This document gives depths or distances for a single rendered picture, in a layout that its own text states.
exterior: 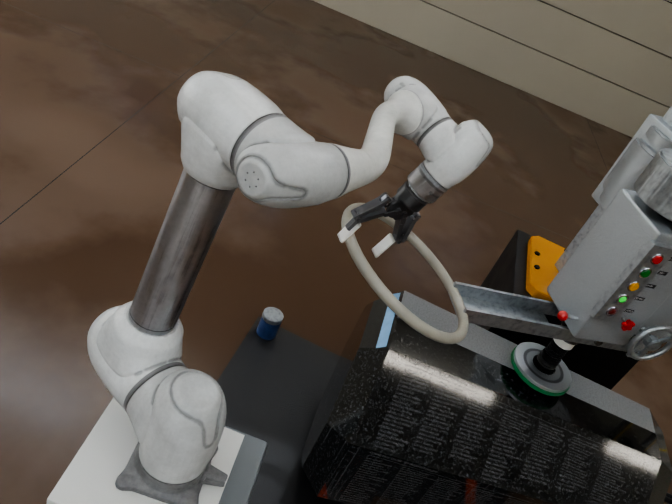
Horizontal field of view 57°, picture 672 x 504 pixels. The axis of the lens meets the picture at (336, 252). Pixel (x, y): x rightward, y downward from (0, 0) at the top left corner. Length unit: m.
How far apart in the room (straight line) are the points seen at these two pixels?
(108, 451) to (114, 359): 0.23
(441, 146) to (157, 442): 0.88
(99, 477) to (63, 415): 1.15
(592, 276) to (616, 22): 6.28
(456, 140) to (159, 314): 0.75
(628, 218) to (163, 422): 1.35
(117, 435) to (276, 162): 0.82
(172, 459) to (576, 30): 7.26
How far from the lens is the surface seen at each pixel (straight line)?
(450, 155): 1.43
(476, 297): 1.97
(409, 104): 1.44
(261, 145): 0.97
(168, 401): 1.28
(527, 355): 2.25
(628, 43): 8.18
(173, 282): 1.24
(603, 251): 1.96
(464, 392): 2.10
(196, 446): 1.31
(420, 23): 7.92
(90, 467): 1.48
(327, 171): 1.00
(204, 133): 1.06
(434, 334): 1.59
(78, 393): 2.66
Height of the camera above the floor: 2.14
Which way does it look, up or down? 35 degrees down
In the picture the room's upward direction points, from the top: 24 degrees clockwise
